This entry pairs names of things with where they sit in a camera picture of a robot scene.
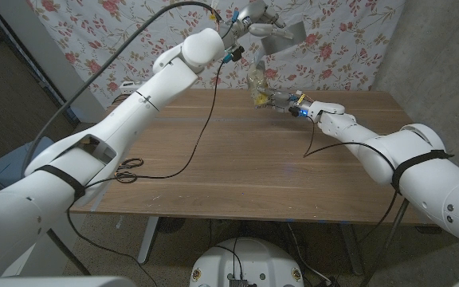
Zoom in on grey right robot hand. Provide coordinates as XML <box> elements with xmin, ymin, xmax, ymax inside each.
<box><xmin>257</xmin><ymin>88</ymin><xmax>314</xmax><ymax>119</ymax></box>

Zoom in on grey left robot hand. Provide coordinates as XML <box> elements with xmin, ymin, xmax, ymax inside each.
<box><xmin>237</xmin><ymin>0</ymin><xmax>296</xmax><ymax>41</ymax></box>

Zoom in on grey duct tape roll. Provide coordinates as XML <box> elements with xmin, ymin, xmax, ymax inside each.
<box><xmin>253</xmin><ymin>20</ymin><xmax>308</xmax><ymax>71</ymax></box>

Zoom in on clear plastic bottle yellow label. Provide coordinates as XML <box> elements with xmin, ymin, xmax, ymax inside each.
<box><xmin>247</xmin><ymin>59</ymin><xmax>273</xmax><ymax>107</ymax></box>

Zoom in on floral backdrop cloth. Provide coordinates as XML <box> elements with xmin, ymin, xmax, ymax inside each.
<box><xmin>25</xmin><ymin>0</ymin><xmax>406</xmax><ymax>111</ymax></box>

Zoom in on white power strip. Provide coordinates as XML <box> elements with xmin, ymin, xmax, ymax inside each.
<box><xmin>120</xmin><ymin>81</ymin><xmax>143</xmax><ymax>95</ymax></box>

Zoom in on grey table leg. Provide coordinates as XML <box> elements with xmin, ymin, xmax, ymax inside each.
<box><xmin>339</xmin><ymin>222</ymin><xmax>366</xmax><ymax>277</ymax></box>

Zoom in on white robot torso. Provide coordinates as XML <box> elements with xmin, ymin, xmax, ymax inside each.
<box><xmin>189</xmin><ymin>237</ymin><xmax>305</xmax><ymax>287</ymax></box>

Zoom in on black round disc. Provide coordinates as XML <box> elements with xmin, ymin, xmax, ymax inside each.
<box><xmin>156</xmin><ymin>217</ymin><xmax>186</xmax><ymax>234</ymax></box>

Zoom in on white table leg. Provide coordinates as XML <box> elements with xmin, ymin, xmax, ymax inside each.
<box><xmin>137</xmin><ymin>216</ymin><xmax>161</xmax><ymax>266</ymax></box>

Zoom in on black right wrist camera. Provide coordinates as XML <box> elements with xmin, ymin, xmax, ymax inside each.
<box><xmin>288</xmin><ymin>105</ymin><xmax>308</xmax><ymax>119</ymax></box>

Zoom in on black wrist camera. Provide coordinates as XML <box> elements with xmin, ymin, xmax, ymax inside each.
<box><xmin>223</xmin><ymin>45</ymin><xmax>245</xmax><ymax>64</ymax></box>
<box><xmin>288</xmin><ymin>105</ymin><xmax>308</xmax><ymax>119</ymax></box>

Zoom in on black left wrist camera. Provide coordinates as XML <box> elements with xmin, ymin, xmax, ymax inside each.
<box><xmin>223</xmin><ymin>45</ymin><xmax>245</xmax><ymax>64</ymax></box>

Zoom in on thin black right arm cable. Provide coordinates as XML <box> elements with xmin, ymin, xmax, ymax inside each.
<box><xmin>303</xmin><ymin>115</ymin><xmax>398</xmax><ymax>244</ymax></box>

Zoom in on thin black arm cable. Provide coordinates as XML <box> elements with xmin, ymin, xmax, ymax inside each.
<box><xmin>65</xmin><ymin>33</ymin><xmax>239</xmax><ymax>287</ymax></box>
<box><xmin>303</xmin><ymin>115</ymin><xmax>398</xmax><ymax>244</ymax></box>

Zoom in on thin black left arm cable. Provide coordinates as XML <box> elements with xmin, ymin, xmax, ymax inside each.
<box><xmin>65</xmin><ymin>33</ymin><xmax>239</xmax><ymax>287</ymax></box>

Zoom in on grey floor cable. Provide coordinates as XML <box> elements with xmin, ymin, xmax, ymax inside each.
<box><xmin>284</xmin><ymin>222</ymin><xmax>334</xmax><ymax>287</ymax></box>

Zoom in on scissors orange black handles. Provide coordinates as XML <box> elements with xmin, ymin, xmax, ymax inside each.
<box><xmin>113</xmin><ymin>158</ymin><xmax>145</xmax><ymax>184</ymax></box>

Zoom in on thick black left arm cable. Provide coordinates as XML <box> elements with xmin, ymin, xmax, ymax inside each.
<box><xmin>21</xmin><ymin>0</ymin><xmax>223</xmax><ymax>277</ymax></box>

